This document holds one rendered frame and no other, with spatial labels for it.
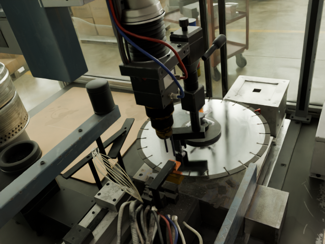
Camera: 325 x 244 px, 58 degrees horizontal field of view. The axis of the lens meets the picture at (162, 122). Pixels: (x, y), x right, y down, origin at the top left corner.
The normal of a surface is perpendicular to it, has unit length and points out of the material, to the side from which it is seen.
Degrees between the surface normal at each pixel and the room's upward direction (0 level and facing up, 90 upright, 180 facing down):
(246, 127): 0
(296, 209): 0
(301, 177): 0
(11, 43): 90
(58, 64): 90
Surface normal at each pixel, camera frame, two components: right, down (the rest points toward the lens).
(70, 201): -0.15, -0.81
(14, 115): 0.97, -0.01
